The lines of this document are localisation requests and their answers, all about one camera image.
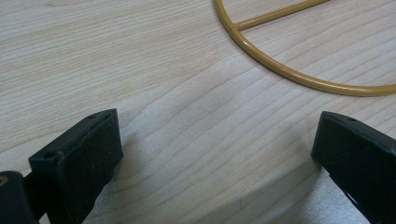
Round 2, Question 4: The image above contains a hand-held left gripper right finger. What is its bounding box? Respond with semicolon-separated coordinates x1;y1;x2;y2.
310;110;396;224

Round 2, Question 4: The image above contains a gold metal wire ring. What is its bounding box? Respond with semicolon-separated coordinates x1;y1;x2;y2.
213;0;396;97

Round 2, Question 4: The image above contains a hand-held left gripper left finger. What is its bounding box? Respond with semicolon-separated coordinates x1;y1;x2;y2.
28;108;124;224

